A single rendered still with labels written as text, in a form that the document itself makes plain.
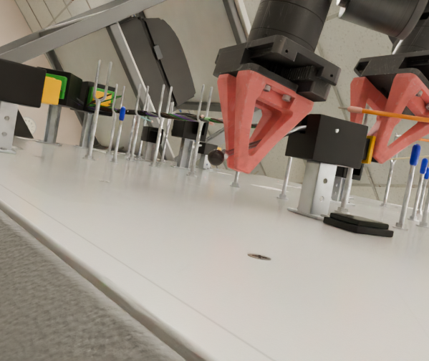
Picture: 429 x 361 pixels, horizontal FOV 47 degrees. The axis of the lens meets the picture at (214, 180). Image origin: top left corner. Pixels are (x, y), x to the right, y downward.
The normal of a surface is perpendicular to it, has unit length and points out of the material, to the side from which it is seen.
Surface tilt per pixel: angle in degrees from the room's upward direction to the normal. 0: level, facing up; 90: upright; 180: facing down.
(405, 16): 144
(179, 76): 90
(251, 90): 113
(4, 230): 90
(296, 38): 103
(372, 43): 180
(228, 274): 53
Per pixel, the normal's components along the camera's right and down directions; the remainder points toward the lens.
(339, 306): 0.18, -0.98
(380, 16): -0.28, 0.82
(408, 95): 0.22, 0.43
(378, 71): -0.72, -0.54
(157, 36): 0.60, 0.18
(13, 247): -0.33, -0.85
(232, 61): -0.84, -0.30
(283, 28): -0.08, -0.06
